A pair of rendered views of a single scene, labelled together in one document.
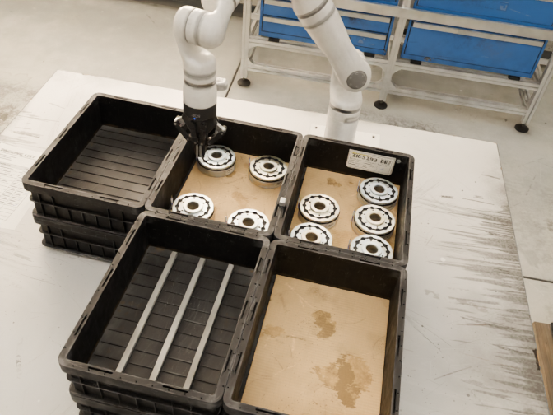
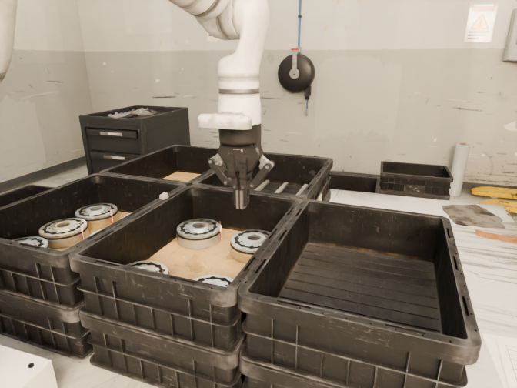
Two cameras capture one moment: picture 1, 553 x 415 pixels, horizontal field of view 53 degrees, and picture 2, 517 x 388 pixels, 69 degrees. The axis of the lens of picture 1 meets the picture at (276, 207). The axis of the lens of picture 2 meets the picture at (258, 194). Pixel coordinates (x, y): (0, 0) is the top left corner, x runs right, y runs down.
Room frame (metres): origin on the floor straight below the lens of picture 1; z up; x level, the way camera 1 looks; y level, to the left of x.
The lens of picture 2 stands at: (1.69, 0.37, 1.23)
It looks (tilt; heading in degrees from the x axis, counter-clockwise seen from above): 20 degrees down; 193
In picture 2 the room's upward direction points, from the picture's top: straight up
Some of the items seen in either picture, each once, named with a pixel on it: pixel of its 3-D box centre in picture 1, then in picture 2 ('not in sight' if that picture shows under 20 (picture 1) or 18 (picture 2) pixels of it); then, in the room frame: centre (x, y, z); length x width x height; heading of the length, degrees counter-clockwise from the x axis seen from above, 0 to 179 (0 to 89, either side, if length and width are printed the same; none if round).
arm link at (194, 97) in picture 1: (202, 82); (235, 105); (1.06, 0.19, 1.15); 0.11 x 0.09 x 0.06; 172
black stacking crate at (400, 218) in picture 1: (346, 211); (88, 229); (1.01, -0.17, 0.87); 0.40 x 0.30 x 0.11; 172
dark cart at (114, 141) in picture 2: not in sight; (144, 175); (-0.66, -0.99, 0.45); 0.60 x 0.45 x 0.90; 175
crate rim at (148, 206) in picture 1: (230, 170); (205, 228); (1.05, 0.12, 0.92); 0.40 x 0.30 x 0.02; 172
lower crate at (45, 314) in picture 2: not in sight; (95, 270); (1.01, -0.17, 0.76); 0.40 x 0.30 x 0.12; 172
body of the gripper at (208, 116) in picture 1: (200, 114); (240, 145); (1.05, 0.20, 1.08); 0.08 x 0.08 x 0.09
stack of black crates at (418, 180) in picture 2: not in sight; (409, 202); (-0.70, 0.82, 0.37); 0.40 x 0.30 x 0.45; 85
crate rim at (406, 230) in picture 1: (349, 196); (84, 208); (1.01, -0.17, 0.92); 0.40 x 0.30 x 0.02; 172
